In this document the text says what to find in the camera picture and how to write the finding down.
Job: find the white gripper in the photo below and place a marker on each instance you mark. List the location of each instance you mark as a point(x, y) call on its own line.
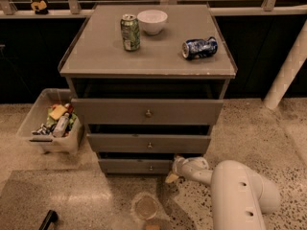
point(181, 167)

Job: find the grey bottom drawer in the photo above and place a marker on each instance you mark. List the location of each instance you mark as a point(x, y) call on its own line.
point(135, 166)

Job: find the grey drawer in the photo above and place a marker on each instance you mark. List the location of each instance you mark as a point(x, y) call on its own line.
point(135, 166)
point(148, 111)
point(143, 143)

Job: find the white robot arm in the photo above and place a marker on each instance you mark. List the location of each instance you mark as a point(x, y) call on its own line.
point(240, 196)

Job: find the grey middle drawer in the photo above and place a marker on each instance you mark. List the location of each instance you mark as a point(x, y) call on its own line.
point(143, 143)

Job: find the grey drawer cabinet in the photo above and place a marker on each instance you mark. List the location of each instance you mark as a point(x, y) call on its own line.
point(98, 67)

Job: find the grey top drawer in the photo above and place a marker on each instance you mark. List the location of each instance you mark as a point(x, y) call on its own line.
point(148, 111)

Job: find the blue crushed soda can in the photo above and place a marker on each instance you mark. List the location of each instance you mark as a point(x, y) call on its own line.
point(199, 48)

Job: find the white plastic bottle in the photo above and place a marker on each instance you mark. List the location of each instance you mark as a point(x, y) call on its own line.
point(61, 125)

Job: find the yellow sponge in bin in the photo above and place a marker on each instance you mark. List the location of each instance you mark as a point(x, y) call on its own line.
point(58, 112)

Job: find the clear plastic bin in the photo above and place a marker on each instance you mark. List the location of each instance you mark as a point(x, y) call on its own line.
point(37, 128)

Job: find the green soda can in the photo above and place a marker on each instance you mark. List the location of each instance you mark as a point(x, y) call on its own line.
point(130, 32)

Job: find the white ceramic bowl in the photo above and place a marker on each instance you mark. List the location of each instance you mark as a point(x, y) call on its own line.
point(152, 22)

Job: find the white diagonal pillar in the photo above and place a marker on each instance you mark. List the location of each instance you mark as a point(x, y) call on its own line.
point(288, 70)

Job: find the yellow black toy on ledge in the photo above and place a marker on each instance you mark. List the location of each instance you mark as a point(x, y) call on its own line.
point(39, 7)

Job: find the black handle on floor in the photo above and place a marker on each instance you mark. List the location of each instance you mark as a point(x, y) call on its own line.
point(51, 217)

